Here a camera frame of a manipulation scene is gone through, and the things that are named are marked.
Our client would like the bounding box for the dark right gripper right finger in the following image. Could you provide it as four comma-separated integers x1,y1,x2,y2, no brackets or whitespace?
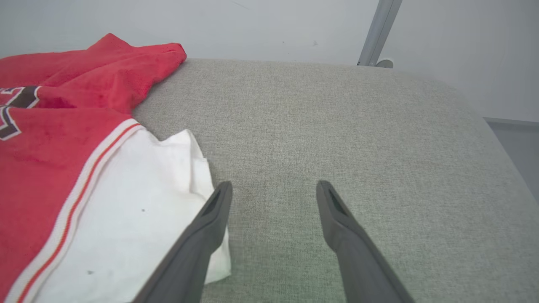
316,180,416,303

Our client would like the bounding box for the grey fabric sofa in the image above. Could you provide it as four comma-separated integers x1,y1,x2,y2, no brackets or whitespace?
0,58,539,303

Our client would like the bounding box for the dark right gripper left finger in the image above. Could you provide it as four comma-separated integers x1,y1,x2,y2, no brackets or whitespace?
132,181,234,303

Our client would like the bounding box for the red and white jersey garment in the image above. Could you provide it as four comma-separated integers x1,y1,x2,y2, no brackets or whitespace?
0,33,232,303

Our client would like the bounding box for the grey metal pole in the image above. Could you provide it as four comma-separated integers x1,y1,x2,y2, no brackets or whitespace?
357,0,403,67

